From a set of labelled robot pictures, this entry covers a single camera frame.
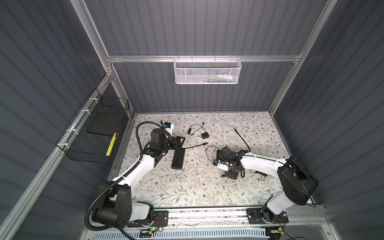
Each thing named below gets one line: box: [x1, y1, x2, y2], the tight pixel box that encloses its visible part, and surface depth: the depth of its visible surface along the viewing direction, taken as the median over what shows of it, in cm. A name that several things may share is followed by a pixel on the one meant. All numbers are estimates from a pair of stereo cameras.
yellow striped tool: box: [106, 132, 117, 157], surface depth 71 cm
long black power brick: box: [171, 148, 185, 170], surface depth 95 cm
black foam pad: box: [87, 111, 123, 136], surface depth 77 cm
